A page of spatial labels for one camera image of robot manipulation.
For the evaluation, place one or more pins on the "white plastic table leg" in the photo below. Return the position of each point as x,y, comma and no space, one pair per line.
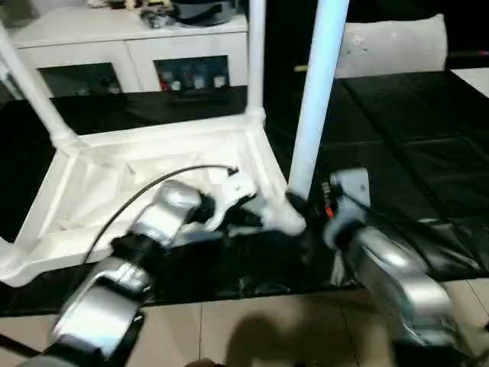
317,92
34,84
256,57

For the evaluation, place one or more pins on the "white plastic table top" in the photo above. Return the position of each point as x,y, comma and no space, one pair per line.
114,176

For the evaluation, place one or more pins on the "black work mat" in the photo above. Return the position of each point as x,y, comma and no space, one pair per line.
412,168

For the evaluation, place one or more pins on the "small yellow label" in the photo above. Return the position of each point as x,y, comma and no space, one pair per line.
300,67

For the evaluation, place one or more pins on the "small white jar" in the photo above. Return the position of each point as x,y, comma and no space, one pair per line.
220,80

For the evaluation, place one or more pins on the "black cabinet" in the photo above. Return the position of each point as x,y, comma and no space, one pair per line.
290,30

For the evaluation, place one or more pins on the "white plastic bag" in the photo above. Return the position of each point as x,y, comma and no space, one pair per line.
393,46

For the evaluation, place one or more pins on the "white side table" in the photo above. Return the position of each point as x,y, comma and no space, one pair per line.
474,80

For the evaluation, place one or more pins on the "black bar with red mark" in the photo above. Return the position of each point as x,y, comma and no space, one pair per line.
467,55

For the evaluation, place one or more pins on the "black rice cooker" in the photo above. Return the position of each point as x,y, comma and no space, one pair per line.
205,11

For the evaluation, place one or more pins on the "dark tangled clutter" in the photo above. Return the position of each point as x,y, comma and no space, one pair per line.
153,14

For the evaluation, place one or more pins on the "white cabinet with glass doors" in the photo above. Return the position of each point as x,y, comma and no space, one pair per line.
99,42

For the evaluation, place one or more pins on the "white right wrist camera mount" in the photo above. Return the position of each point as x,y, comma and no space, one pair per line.
351,191

